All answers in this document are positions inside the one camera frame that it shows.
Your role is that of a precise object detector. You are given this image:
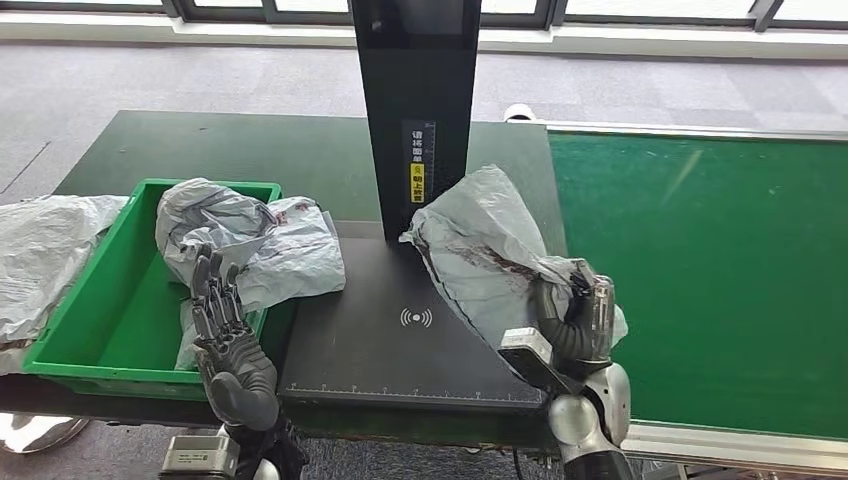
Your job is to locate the black inbound scanner machine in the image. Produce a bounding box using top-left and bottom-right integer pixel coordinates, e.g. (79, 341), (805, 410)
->
(278, 0), (551, 415)

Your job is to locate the grey plastic mailer parcel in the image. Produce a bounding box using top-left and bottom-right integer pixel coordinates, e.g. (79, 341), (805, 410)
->
(399, 164), (629, 351)
(173, 195), (347, 372)
(154, 177), (280, 287)

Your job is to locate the green plastic crate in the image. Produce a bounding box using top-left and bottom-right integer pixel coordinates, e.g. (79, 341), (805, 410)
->
(23, 177), (285, 402)

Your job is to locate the dark window frame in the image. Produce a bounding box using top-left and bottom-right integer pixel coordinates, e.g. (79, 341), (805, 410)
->
(0, 0), (848, 33)

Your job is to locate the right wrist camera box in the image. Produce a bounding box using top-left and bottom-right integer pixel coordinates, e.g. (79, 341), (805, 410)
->
(496, 327), (576, 397)

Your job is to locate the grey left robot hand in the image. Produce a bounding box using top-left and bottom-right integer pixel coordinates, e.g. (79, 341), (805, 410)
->
(188, 245), (281, 432)

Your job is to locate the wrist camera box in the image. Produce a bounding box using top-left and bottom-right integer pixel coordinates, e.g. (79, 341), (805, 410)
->
(496, 327), (576, 397)
(158, 433), (241, 480)

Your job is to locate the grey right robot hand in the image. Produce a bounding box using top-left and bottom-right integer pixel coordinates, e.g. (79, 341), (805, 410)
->
(535, 259), (617, 366)

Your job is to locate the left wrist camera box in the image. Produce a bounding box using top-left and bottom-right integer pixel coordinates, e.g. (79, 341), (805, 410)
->
(158, 433), (241, 480)

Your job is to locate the green conveyor belt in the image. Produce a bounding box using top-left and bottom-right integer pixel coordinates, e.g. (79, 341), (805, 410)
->
(548, 131), (848, 440)

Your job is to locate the yellow black label sticker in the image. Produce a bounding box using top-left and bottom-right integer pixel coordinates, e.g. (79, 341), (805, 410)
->
(401, 119), (437, 207)

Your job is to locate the crumpled pale grey plastic bag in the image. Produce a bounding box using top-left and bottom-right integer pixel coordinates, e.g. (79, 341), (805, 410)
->
(0, 193), (130, 376)

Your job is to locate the white window sill ledge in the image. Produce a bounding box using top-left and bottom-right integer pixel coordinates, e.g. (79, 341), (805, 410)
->
(0, 9), (848, 62)

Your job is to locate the silver conveyor frame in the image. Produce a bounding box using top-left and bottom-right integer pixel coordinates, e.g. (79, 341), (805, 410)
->
(504, 120), (848, 477)

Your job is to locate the dark green table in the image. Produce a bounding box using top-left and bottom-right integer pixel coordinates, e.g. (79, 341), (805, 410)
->
(0, 109), (571, 448)

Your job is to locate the shiny chrome round base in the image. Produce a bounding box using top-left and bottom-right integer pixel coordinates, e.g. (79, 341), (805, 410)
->
(0, 411), (91, 456)

